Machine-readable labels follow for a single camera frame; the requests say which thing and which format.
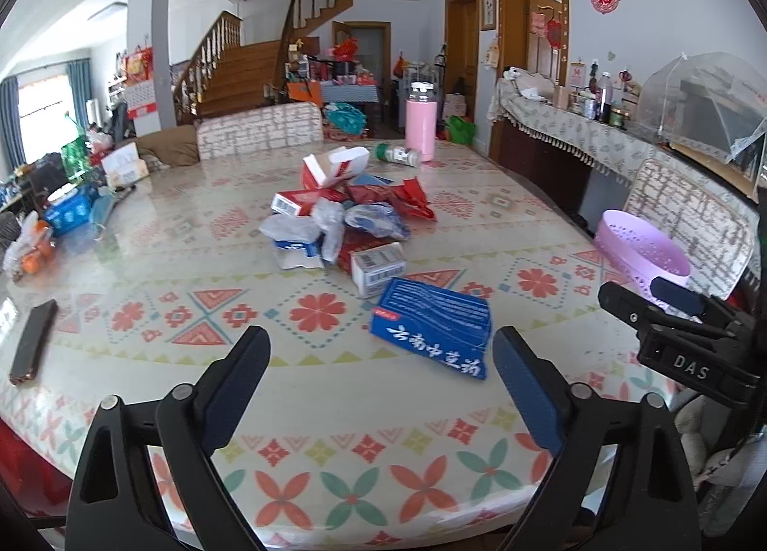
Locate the blue medicine box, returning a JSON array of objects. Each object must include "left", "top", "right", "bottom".
[{"left": 371, "top": 277, "right": 491, "bottom": 381}]

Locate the purple perforated basket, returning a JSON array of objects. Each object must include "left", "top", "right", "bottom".
[{"left": 594, "top": 210, "right": 692, "bottom": 302}]

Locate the patterned chair right side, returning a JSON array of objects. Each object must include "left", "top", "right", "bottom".
[{"left": 624, "top": 158, "right": 756, "bottom": 299}]

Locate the patterned chair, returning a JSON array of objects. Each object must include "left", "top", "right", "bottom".
[
  {"left": 196, "top": 102, "right": 324, "bottom": 161},
  {"left": 624, "top": 158, "right": 756, "bottom": 299}
]

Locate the black phone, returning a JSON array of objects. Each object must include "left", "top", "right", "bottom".
[{"left": 9, "top": 299, "right": 58, "bottom": 385}]

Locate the mesh food cover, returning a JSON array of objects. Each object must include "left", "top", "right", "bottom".
[{"left": 632, "top": 51, "right": 766, "bottom": 164}]

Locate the leaf pattern sideboard cloth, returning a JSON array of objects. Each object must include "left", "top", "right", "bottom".
[{"left": 486, "top": 80, "right": 759, "bottom": 217}]

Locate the floral tablecloth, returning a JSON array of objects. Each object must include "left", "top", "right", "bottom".
[{"left": 1, "top": 145, "right": 674, "bottom": 549}]

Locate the red plastic bag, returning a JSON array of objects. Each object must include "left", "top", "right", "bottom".
[{"left": 346, "top": 179, "right": 435, "bottom": 221}]

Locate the white barcode box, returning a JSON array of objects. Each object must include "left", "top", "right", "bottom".
[{"left": 351, "top": 242, "right": 407, "bottom": 298}]

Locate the blue white crumpled bag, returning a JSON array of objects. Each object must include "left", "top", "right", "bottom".
[{"left": 345, "top": 203, "right": 411, "bottom": 241}]

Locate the green capped spice bottle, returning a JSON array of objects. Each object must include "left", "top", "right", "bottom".
[{"left": 374, "top": 142, "right": 421, "bottom": 168}]

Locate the pink thermos bottle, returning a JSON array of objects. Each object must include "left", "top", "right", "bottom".
[{"left": 404, "top": 81, "right": 438, "bottom": 161}]

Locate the blue basket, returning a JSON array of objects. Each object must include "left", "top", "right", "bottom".
[{"left": 44, "top": 184, "right": 97, "bottom": 237}]

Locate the white blue tissue pack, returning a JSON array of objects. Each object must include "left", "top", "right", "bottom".
[{"left": 259, "top": 214, "right": 324, "bottom": 269}]

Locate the red white open carton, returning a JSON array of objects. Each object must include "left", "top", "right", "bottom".
[{"left": 300, "top": 146, "right": 369, "bottom": 190}]

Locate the red barcode box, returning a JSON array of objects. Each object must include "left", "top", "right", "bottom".
[{"left": 270, "top": 188, "right": 347, "bottom": 216}]

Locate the patterned chair far side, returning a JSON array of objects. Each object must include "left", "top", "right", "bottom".
[{"left": 196, "top": 102, "right": 324, "bottom": 161}]

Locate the wooden staircase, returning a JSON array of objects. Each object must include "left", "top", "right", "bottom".
[{"left": 173, "top": 0, "right": 354, "bottom": 124}]

